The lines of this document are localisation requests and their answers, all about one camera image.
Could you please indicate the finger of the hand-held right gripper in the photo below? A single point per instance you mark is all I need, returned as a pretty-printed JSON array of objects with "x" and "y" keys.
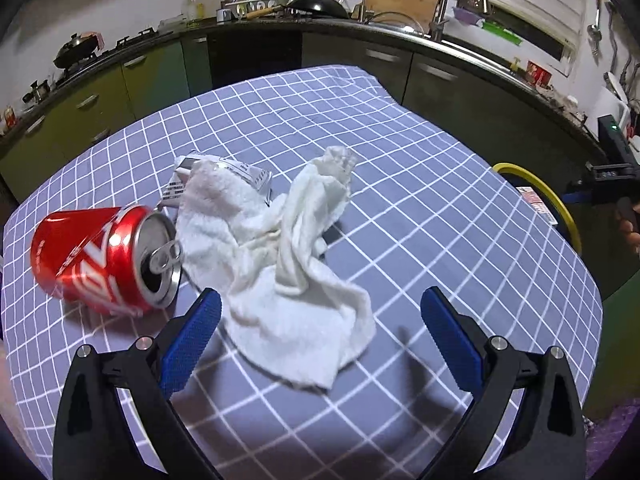
[{"x": 577, "y": 194}]

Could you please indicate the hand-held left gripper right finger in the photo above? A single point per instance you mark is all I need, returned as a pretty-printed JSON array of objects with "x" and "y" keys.
[{"x": 452, "y": 340}]

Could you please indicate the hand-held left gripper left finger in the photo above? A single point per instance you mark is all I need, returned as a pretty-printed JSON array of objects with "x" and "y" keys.
[{"x": 192, "y": 345}]

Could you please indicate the yellow-rimmed trash bin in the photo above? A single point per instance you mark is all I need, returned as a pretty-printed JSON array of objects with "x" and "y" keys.
[{"x": 565, "y": 210}]

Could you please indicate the pink milk carton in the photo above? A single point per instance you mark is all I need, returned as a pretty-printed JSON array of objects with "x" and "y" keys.
[{"x": 539, "y": 205}]

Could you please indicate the white tissue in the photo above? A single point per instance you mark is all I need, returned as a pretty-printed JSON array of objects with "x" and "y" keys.
[{"x": 280, "y": 285}]

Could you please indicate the red soda can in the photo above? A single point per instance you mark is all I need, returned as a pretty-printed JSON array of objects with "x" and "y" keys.
[{"x": 85, "y": 260}]

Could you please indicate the silver wrapper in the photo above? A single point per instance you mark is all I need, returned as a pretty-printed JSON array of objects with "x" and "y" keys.
[{"x": 250, "y": 175}]

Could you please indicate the person's right hand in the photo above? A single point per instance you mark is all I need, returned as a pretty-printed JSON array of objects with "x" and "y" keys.
[{"x": 631, "y": 235}]

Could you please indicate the white electric kettle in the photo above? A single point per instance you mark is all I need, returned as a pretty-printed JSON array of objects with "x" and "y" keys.
[{"x": 612, "y": 105}]

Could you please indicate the red instant noodle cup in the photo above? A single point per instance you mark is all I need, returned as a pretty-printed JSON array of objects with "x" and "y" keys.
[{"x": 539, "y": 72}]

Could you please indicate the hanging steel ladle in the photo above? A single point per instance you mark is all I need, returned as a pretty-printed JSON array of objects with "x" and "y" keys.
[{"x": 594, "y": 30}]

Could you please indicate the purple checked tablecloth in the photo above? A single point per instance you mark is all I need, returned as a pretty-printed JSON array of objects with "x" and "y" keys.
[{"x": 400, "y": 185}]

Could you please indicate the green plastic tray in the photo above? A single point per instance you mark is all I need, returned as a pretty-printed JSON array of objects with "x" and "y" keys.
[{"x": 502, "y": 31}]

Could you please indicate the purple checked fabric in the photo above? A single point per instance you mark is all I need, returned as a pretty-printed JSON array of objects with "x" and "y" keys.
[{"x": 615, "y": 445}]

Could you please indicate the purple plastic container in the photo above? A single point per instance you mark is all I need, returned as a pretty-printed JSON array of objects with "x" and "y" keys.
[{"x": 470, "y": 16}]

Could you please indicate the tall steel kitchen faucet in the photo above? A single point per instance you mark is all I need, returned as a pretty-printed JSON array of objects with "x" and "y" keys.
[{"x": 440, "y": 15}]

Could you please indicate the steel kitchen sink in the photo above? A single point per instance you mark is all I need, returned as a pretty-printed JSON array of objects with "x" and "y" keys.
[{"x": 395, "y": 27}]

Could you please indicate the glass pot lid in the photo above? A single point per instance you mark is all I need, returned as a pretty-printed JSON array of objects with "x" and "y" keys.
[{"x": 400, "y": 19}]

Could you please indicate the green kitchen counter cabinets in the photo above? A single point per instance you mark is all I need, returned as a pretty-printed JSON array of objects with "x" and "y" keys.
[{"x": 340, "y": 50}]

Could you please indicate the small red jar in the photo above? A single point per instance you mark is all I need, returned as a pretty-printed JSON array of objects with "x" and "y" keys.
[{"x": 8, "y": 117}]

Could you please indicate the small steel pot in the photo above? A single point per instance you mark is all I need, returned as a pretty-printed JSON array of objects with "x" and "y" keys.
[{"x": 36, "y": 91}]

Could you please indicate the gas stove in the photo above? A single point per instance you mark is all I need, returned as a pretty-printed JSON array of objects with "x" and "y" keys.
[{"x": 125, "y": 42}]

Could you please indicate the black lidded pot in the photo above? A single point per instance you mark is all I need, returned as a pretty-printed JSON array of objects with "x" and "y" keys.
[{"x": 75, "y": 52}]

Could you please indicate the black wok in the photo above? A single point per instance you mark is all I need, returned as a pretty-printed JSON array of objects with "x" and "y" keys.
[{"x": 320, "y": 6}]

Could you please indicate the clear oil bottle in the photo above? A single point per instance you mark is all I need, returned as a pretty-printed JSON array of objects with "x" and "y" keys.
[{"x": 191, "y": 6}]

